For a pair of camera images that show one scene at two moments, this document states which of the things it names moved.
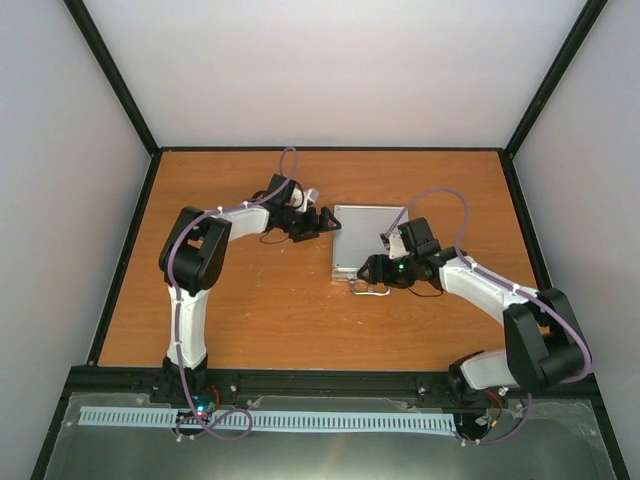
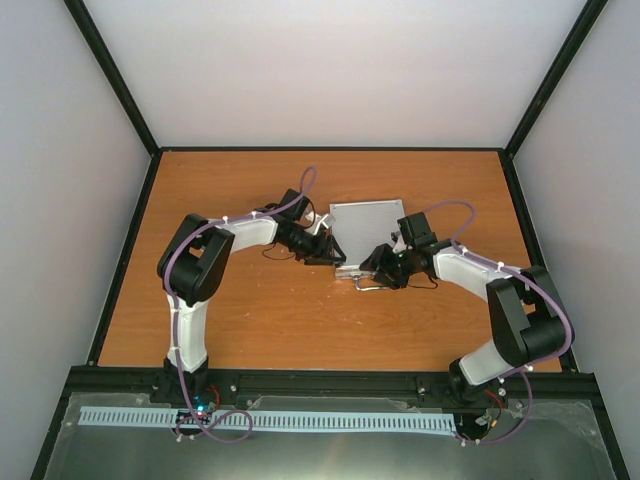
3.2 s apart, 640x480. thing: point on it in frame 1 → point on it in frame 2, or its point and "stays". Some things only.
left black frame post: x=106 y=61 stays
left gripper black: x=312 y=230 → x=320 y=254
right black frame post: x=564 y=59 stays
